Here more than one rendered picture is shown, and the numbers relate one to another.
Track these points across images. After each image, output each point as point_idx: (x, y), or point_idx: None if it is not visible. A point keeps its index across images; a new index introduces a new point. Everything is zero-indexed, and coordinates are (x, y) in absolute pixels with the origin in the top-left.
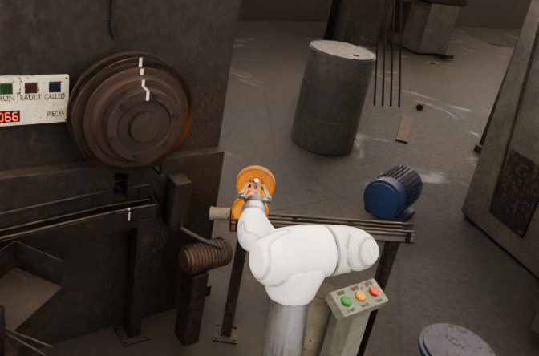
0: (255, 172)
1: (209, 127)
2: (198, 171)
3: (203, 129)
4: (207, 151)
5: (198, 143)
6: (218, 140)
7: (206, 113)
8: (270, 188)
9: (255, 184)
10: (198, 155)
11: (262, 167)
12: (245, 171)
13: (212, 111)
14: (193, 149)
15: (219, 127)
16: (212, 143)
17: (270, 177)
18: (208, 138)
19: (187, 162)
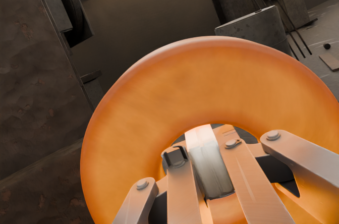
0: (161, 89)
1: (43, 93)
2: (64, 218)
3: (25, 104)
4: (62, 154)
5: (35, 146)
6: (90, 116)
7: (6, 58)
8: (326, 144)
9: (208, 171)
10: (32, 174)
11: (192, 38)
12: (95, 115)
13: (24, 48)
14: (27, 166)
15: (70, 81)
16: (79, 129)
17: (284, 62)
18: (58, 120)
19: (5, 211)
